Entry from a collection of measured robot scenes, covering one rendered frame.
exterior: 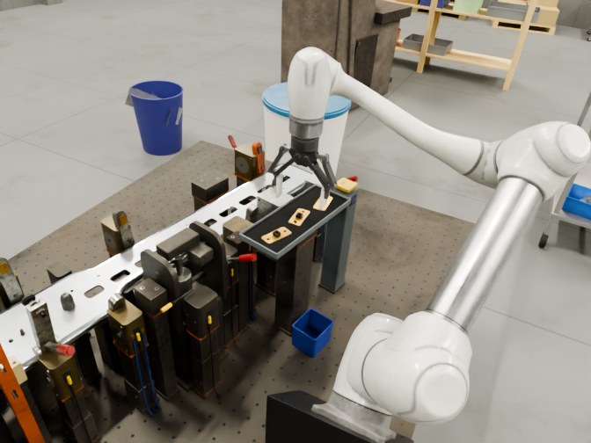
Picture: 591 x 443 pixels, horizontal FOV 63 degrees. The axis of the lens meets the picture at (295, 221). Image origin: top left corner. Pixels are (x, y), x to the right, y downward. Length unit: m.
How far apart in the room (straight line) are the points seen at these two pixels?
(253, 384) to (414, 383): 0.71
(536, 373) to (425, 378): 1.90
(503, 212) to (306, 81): 0.54
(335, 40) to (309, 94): 3.47
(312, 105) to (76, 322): 0.83
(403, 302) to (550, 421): 1.08
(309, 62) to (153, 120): 2.99
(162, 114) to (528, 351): 3.04
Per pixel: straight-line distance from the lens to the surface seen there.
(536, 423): 2.65
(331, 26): 4.64
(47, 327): 1.22
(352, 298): 1.85
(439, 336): 1.02
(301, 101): 1.20
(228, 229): 1.51
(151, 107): 4.03
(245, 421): 1.50
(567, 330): 3.16
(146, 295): 1.25
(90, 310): 1.42
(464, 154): 1.33
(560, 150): 1.20
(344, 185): 1.60
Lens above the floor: 1.98
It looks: 36 degrees down
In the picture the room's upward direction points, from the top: 4 degrees clockwise
